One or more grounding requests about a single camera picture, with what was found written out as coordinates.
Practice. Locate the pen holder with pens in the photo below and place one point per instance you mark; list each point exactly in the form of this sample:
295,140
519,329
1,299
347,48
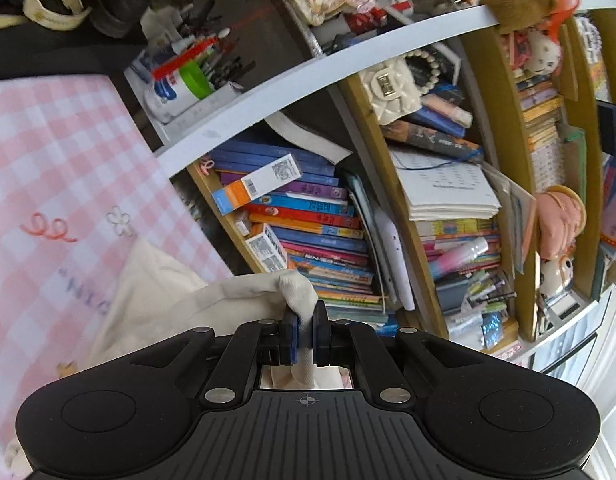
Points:
213,55

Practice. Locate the white plastic folder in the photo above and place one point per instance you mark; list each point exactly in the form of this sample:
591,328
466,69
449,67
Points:
392,260

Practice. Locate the row of colourful books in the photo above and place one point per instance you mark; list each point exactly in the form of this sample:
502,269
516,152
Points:
318,240

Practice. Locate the white pen box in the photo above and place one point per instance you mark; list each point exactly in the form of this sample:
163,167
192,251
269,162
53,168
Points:
208,110

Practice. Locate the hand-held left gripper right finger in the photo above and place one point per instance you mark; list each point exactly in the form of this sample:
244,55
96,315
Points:
318,340

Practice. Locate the cream quilted purse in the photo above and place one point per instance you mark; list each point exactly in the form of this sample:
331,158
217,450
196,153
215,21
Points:
387,90

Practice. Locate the stack of white papers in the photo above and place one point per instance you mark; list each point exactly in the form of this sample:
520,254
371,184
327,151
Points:
447,185

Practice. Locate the pink blue tube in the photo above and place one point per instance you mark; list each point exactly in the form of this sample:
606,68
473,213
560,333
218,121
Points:
457,257

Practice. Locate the wooden bookshelf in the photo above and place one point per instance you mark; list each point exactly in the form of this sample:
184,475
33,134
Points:
288,87

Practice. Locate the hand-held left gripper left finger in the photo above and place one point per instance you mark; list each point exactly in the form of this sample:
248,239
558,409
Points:
290,340

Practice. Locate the pink checked cartoon desk mat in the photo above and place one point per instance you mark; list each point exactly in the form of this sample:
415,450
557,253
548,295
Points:
63,170

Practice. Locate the white orange box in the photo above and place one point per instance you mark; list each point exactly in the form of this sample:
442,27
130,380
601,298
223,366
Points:
258,182
268,247

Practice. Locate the small white plush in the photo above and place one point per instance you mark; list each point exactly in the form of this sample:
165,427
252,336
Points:
542,52

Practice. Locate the white bottle green cap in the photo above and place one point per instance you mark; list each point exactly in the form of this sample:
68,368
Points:
168,95

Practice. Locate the cream ribbon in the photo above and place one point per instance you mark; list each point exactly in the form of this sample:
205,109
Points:
38,5

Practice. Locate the small doll face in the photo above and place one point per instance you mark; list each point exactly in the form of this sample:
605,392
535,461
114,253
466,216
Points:
555,275

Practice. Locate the leaning grey white book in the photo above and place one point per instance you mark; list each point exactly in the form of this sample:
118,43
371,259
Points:
308,137

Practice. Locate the stack of yellow books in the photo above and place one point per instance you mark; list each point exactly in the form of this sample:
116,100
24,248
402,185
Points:
542,135

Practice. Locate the pink round plush doll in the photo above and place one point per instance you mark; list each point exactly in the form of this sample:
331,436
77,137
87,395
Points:
560,220

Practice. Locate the small white box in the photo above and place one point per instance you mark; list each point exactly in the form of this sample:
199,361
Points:
243,226

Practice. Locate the small pink clip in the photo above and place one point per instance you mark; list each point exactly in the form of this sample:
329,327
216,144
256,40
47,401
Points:
206,166

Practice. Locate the cream t-shirt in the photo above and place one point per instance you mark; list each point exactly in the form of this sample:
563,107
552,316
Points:
153,300

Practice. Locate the dark hardcover book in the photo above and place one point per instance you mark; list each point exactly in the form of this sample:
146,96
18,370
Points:
437,142

